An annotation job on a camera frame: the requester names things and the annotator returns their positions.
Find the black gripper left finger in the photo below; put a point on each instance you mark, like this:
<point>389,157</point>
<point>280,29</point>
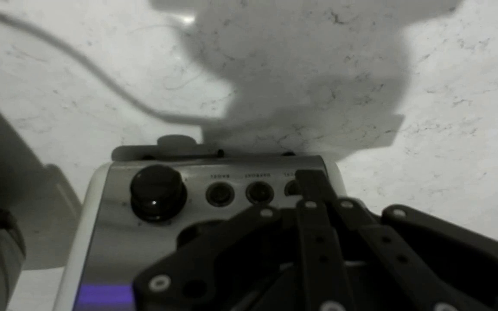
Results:
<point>232,253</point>

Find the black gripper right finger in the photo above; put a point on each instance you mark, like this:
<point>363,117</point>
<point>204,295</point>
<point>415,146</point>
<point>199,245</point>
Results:
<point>432,253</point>

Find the round black toaster button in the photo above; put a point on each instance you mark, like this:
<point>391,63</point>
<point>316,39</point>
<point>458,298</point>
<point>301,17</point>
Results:
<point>220,195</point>
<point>259,193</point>
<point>290,189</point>

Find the silver toaster with dotted side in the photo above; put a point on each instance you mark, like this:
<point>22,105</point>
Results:
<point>116,243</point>

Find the black toaster knob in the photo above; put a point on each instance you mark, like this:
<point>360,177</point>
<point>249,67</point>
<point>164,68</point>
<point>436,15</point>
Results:
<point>157,193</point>

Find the grey toaster lever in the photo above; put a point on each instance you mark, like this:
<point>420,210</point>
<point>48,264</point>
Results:
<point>176,148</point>

